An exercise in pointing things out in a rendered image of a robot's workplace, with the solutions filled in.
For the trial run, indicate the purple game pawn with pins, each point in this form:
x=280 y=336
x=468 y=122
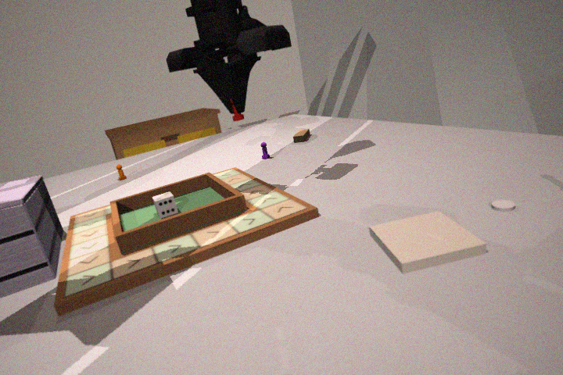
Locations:
x=264 y=149

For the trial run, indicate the wooden game board with dice tray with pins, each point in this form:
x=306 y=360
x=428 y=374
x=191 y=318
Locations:
x=200 y=200

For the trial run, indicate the orange-brown game pawn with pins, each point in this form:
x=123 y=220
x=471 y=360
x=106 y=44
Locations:
x=121 y=173

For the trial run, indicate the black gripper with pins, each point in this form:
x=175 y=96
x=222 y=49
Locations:
x=218 y=26

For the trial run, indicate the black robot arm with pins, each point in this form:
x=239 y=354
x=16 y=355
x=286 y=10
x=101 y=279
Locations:
x=247 y=22

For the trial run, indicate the grey die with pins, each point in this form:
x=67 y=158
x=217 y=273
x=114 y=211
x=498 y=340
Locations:
x=165 y=205

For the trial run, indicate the beige flat square slab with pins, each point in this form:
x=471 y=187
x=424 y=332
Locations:
x=425 y=241

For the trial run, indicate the beige flat round disc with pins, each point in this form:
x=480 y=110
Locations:
x=503 y=205

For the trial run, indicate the tan rectangular block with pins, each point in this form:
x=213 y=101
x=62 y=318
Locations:
x=301 y=135

